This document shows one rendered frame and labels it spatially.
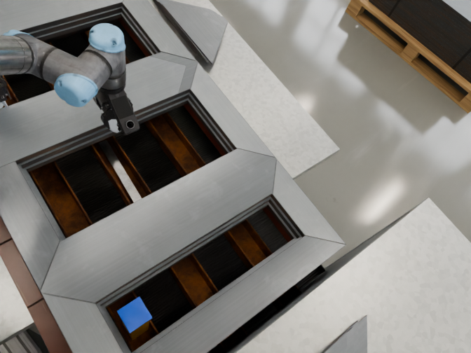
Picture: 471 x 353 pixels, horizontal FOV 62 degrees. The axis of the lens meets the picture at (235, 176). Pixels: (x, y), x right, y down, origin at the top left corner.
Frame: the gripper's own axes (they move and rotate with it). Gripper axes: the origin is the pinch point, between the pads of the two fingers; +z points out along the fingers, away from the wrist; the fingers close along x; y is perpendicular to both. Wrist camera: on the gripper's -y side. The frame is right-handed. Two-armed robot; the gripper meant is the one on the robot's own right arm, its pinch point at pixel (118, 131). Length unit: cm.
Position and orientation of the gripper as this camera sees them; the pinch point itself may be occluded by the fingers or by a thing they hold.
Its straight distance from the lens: 121.9
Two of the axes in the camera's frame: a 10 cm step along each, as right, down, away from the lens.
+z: -2.0, 4.7, 8.6
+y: -5.8, -7.6, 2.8
